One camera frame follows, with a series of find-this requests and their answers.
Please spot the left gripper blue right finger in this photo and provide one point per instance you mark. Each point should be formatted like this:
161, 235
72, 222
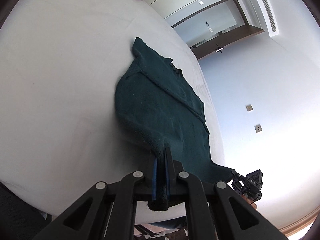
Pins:
168, 171

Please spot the white air vent grille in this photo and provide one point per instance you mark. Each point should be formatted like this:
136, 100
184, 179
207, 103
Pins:
270, 16

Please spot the person's right hand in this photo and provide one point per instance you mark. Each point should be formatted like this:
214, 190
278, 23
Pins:
250, 201

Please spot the dark brown door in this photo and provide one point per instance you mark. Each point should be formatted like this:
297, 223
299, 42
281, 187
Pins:
213, 28

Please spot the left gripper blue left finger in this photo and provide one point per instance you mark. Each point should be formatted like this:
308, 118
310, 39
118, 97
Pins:
154, 180

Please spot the dark green knit sweater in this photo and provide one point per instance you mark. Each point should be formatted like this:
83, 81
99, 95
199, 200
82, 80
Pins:
156, 104

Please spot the upper wall switch plate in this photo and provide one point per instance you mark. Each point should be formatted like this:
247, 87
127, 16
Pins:
249, 108

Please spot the white bed mattress sheet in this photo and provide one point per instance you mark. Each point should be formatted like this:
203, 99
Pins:
60, 63

